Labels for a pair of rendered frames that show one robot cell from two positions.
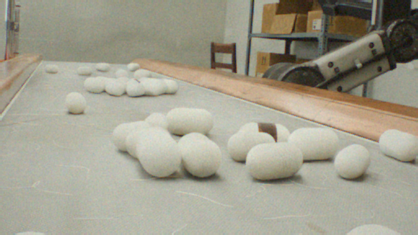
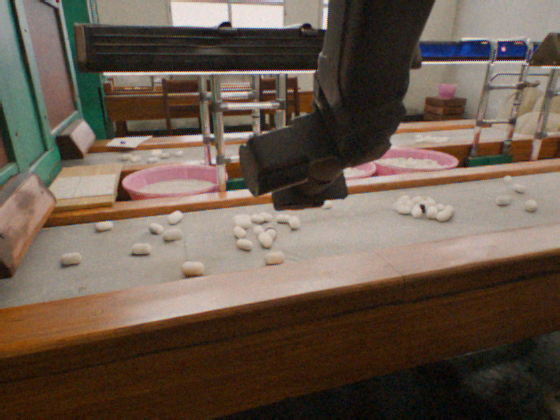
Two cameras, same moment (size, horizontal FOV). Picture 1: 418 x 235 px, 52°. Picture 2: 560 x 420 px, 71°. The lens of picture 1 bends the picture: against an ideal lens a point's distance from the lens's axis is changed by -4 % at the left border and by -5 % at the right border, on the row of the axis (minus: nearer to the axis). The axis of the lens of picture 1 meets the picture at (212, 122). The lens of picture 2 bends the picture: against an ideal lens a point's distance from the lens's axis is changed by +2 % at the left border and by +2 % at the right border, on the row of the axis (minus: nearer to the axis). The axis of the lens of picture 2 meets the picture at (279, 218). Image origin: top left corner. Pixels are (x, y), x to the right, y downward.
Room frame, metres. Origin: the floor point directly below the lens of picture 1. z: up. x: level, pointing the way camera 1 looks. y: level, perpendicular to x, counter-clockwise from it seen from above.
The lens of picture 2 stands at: (0.34, -0.72, 1.07)
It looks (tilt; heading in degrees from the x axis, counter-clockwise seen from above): 23 degrees down; 93
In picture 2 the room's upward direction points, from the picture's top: straight up
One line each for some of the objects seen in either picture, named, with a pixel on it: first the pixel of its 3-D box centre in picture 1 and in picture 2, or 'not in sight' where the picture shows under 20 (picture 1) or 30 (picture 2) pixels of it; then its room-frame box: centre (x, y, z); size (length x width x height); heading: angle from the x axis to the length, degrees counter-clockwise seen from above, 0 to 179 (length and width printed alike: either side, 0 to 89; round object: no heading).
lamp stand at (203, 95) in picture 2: not in sight; (226, 114); (0.12, 0.51, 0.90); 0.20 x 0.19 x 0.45; 20
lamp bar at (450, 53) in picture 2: not in sight; (475, 51); (1.00, 0.92, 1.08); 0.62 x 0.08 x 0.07; 20
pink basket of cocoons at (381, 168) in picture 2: not in sight; (409, 172); (0.70, 0.51, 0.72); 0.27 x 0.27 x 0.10
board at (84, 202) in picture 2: not in sight; (85, 184); (-0.18, 0.18, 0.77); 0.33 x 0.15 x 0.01; 110
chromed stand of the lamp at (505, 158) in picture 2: not in sight; (482, 103); (1.03, 0.84, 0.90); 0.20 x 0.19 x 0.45; 20
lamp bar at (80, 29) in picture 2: not in sight; (265, 49); (0.28, 0.06, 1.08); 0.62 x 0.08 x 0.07; 20
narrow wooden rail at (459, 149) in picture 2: not in sight; (352, 166); (0.54, 0.62, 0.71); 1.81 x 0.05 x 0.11; 20
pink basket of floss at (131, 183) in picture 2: not in sight; (178, 194); (0.03, 0.26, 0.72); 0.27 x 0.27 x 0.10
